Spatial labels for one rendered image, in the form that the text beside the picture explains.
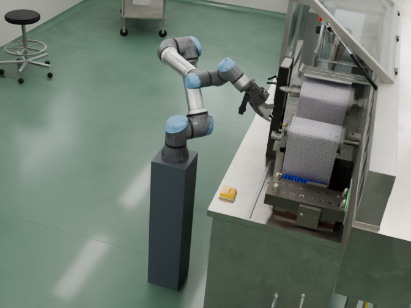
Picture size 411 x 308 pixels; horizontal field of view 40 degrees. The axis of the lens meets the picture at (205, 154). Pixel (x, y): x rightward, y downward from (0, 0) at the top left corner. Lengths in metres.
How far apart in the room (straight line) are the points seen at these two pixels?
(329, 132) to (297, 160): 0.21
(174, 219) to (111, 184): 1.30
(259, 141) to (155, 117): 2.17
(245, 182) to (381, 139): 1.13
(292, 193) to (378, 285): 0.82
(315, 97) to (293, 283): 0.93
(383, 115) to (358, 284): 0.60
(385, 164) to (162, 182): 1.55
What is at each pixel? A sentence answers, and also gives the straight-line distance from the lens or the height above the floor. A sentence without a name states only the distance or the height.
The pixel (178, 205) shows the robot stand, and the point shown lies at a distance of 3.12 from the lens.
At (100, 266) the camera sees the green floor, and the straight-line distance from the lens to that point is 3.71.
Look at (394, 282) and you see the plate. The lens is 2.00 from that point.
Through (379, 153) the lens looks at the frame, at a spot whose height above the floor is 1.65.
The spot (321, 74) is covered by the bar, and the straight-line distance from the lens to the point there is 2.86.
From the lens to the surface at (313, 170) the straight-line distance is 2.76.
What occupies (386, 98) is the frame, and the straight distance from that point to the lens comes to 2.25.
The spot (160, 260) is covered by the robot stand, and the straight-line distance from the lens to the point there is 3.43.
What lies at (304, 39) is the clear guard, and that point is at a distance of 3.59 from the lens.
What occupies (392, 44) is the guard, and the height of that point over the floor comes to 1.68.
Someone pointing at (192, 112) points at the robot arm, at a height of 1.15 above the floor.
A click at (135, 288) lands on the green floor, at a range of 3.56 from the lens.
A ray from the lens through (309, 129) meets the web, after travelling 2.67.
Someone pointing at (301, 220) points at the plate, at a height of 0.94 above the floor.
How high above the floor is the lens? 2.56
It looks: 32 degrees down
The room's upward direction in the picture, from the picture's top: 5 degrees clockwise
